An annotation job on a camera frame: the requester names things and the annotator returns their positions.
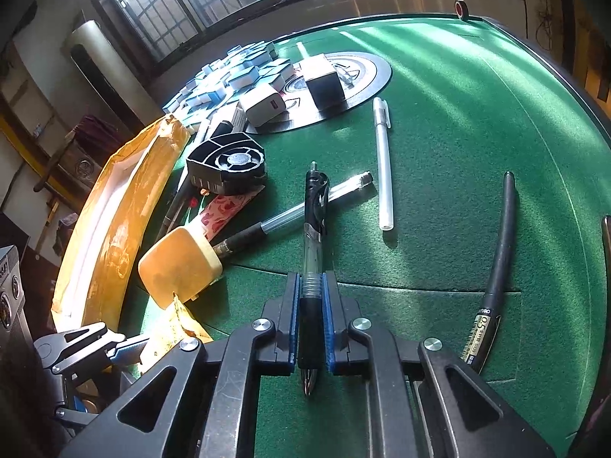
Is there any yellow cardboard box tray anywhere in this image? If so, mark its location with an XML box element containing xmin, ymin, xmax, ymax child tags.
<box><xmin>51</xmin><ymin>115</ymin><xmax>191</xmax><ymax>332</ymax></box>

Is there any black grip ballpoint pen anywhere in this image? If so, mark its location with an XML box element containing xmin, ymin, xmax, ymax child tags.
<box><xmin>212</xmin><ymin>172</ymin><xmax>373</xmax><ymax>261</ymax></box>

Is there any clear black gel pen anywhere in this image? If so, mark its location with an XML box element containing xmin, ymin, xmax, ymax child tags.
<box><xmin>297</xmin><ymin>161</ymin><xmax>329</xmax><ymax>397</ymax></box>

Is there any pink rose hand cream tube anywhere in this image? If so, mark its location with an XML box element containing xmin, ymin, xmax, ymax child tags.
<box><xmin>185</xmin><ymin>186</ymin><xmax>264</xmax><ymax>242</ymax></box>

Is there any white silver pen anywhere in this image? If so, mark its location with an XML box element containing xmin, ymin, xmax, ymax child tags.
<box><xmin>373</xmin><ymin>97</ymin><xmax>394</xmax><ymax>232</ymax></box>

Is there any white orange ointment box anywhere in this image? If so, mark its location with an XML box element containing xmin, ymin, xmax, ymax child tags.
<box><xmin>210</xmin><ymin>102</ymin><xmax>246</xmax><ymax>135</ymax></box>

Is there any yellow crumpled packet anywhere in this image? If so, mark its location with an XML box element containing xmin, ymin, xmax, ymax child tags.
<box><xmin>139</xmin><ymin>296</ymin><xmax>212</xmax><ymax>373</ymax></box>

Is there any black red marker pen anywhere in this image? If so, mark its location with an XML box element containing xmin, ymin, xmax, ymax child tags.
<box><xmin>154</xmin><ymin>127</ymin><xmax>215</xmax><ymax>242</ymax></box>

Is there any white paint marker pen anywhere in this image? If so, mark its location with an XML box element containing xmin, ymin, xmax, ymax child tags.
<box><xmin>176</xmin><ymin>119</ymin><xmax>210</xmax><ymax>192</ymax></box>

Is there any white phone charger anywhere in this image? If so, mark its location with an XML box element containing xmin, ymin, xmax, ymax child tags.
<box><xmin>238</xmin><ymin>84</ymin><xmax>287</xmax><ymax>128</ymax></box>

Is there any black white cigarette box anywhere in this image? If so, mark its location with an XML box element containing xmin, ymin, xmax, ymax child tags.
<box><xmin>300</xmin><ymin>54</ymin><xmax>345</xmax><ymax>110</ymax></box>

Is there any blue white mahjong tile pile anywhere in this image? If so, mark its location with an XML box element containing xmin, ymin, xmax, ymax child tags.
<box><xmin>163</xmin><ymin>40</ymin><xmax>295</xmax><ymax>126</ymax></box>

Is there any round table centre console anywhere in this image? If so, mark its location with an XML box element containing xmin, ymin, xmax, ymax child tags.
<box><xmin>246</xmin><ymin>51</ymin><xmax>393</xmax><ymax>134</ymax></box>

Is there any white air conditioner column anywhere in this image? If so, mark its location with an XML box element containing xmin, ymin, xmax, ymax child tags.
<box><xmin>65</xmin><ymin>20</ymin><xmax>163</xmax><ymax>132</ymax></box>

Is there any black tape roll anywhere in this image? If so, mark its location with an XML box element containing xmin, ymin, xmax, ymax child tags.
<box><xmin>455</xmin><ymin>0</ymin><xmax>470</xmax><ymax>22</ymax></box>

